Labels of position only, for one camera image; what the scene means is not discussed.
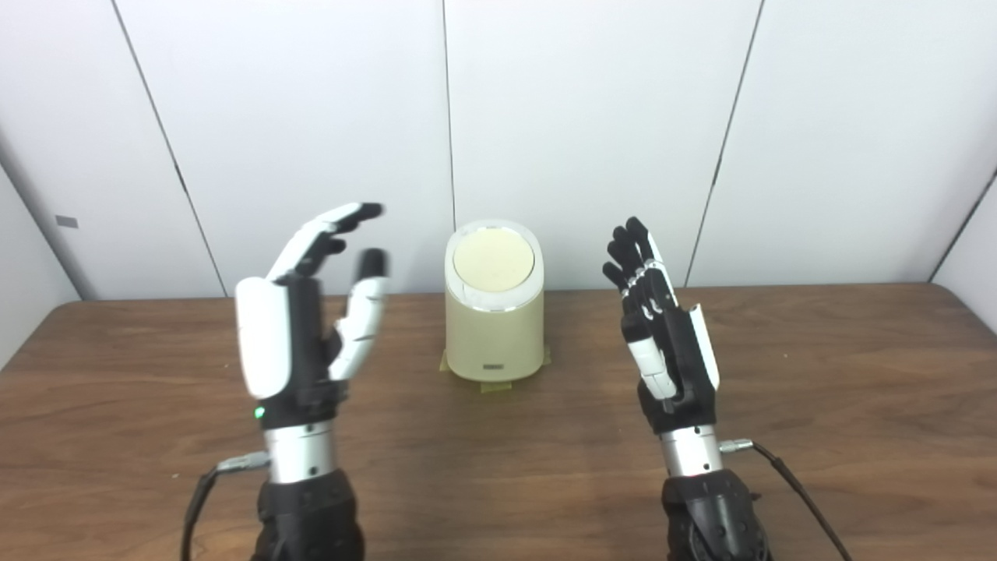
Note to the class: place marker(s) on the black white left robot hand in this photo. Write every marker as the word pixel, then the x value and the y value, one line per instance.
pixel 269 335

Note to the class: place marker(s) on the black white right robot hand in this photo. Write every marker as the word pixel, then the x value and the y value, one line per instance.
pixel 681 366

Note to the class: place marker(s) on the cream-colored round bin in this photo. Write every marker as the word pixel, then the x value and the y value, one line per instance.
pixel 494 335

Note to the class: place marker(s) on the cream round bin lid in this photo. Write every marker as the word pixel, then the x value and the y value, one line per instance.
pixel 494 261

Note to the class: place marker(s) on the small grey wall label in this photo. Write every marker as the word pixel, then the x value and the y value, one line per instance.
pixel 66 221

